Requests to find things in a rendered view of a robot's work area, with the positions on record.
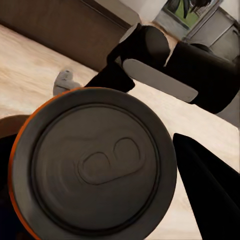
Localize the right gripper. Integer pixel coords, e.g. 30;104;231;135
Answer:
85;76;101;88

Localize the trash can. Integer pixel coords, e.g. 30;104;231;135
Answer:
0;114;36;240

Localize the can of soda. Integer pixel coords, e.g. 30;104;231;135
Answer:
7;87;178;240
0;198;25;240

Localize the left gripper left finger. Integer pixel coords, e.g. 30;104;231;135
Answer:
0;134;18;192

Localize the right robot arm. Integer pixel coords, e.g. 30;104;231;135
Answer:
53;23;240;129

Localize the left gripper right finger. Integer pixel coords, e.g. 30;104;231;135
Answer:
172;133;240;240

